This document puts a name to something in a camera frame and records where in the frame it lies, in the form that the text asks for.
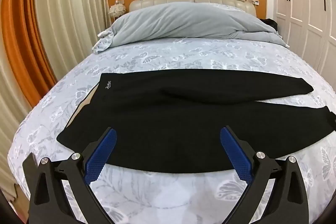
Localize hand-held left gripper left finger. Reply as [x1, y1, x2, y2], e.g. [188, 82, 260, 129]
[22, 127, 117, 224]

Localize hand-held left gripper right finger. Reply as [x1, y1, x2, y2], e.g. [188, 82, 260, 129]
[220, 126, 310, 224]

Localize black pants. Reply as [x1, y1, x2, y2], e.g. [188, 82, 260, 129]
[56, 69, 336, 173]

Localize cream curtain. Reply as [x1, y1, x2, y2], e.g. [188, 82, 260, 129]
[0, 35, 33, 188]
[34, 0, 111, 77]

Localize bed with butterfly sheet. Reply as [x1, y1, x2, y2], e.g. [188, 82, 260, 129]
[7, 38, 336, 224]

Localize pale patterned cloth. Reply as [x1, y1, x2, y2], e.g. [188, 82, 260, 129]
[92, 30, 114, 54]

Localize black bundle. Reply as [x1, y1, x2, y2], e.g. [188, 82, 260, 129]
[261, 18, 279, 30]

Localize orange curtain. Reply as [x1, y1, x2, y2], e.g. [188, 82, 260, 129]
[1, 0, 57, 109]

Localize grey duvet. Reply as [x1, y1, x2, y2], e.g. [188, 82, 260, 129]
[106, 1, 288, 49]

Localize fluffy dried flowers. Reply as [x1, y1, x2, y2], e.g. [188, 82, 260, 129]
[109, 4, 126, 17]

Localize white wardrobe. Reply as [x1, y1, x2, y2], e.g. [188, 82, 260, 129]
[268, 0, 336, 77]

